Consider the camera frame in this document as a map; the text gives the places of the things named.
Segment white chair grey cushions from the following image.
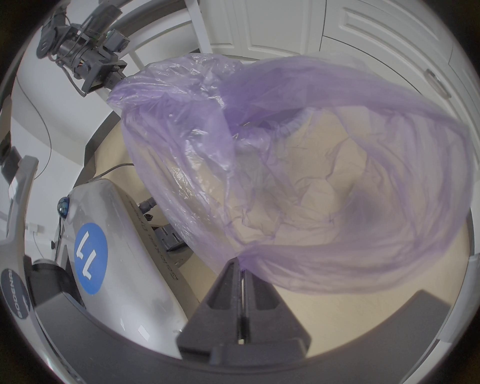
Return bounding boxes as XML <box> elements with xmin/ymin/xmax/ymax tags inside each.
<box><xmin>125</xmin><ymin>0</ymin><xmax>212</xmax><ymax>76</ymax></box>

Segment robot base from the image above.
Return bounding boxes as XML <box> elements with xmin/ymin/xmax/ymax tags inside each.
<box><xmin>0</xmin><ymin>154</ymin><xmax>201</xmax><ymax>361</ymax></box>

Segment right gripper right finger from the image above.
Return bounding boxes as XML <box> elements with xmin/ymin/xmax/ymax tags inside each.
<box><xmin>242</xmin><ymin>268</ymin><xmax>312</xmax><ymax>353</ymax></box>

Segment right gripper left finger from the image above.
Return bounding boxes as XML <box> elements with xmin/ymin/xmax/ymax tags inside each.
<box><xmin>176</xmin><ymin>259</ymin><xmax>241</xmax><ymax>356</ymax></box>

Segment white wardrobe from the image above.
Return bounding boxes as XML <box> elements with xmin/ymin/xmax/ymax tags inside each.
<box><xmin>202</xmin><ymin>0</ymin><xmax>480</xmax><ymax>124</ymax></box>

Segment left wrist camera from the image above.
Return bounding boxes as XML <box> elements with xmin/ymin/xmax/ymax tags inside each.
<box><xmin>105</xmin><ymin>29</ymin><xmax>131</xmax><ymax>53</ymax></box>

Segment black cable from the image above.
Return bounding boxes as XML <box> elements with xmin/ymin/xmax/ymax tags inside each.
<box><xmin>92</xmin><ymin>163</ymin><xmax>133</xmax><ymax>181</ymax></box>

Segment purple plastic bag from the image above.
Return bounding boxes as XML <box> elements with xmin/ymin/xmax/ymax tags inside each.
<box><xmin>107</xmin><ymin>52</ymin><xmax>474</xmax><ymax>295</ymax></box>

